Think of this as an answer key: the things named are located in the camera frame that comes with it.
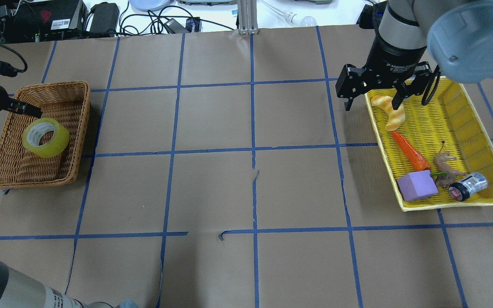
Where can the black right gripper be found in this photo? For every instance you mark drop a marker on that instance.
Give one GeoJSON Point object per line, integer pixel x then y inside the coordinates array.
{"type": "Point", "coordinates": [390, 60]}

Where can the yellow packing tape roll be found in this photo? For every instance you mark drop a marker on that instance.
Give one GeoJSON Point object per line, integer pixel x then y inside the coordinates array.
{"type": "Point", "coordinates": [45, 138]}

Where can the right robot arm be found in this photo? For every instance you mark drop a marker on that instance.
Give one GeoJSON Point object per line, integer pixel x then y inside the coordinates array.
{"type": "Point", "coordinates": [418, 41]}

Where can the toy croissant bread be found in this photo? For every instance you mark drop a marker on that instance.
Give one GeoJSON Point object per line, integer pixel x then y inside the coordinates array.
{"type": "Point", "coordinates": [395, 117]}

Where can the brown wicker basket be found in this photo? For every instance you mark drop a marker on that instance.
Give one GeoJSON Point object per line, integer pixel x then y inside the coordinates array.
{"type": "Point", "coordinates": [66, 102]}

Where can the yellow woven plastic tray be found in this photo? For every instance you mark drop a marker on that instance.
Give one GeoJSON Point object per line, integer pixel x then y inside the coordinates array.
{"type": "Point", "coordinates": [449, 120]}

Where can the orange toy carrot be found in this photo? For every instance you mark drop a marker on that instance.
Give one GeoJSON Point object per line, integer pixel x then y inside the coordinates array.
{"type": "Point", "coordinates": [416, 159]}

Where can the black computer box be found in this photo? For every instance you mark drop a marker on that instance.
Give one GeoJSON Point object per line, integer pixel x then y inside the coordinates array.
{"type": "Point", "coordinates": [49, 20]}

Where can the purple foam cube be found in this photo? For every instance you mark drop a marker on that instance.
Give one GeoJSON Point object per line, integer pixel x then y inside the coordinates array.
{"type": "Point", "coordinates": [417, 185]}

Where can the white light bulb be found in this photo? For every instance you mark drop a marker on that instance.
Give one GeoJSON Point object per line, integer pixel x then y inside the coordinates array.
{"type": "Point", "coordinates": [299, 20]}

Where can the brown toy creature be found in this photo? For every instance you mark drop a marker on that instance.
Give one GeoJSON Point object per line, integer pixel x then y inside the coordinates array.
{"type": "Point", "coordinates": [447, 175]}

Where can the black power adapter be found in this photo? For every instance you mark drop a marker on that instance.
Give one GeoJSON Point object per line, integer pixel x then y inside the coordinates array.
{"type": "Point", "coordinates": [104, 19]}

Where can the small silver battery can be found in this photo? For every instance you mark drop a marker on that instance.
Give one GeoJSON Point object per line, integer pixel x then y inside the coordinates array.
{"type": "Point", "coordinates": [468, 186]}

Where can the blue plate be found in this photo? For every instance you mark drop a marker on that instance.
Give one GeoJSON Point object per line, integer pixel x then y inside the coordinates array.
{"type": "Point", "coordinates": [152, 5]}

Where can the aluminium frame post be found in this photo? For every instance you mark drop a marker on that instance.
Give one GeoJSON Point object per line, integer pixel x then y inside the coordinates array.
{"type": "Point", "coordinates": [247, 17]}

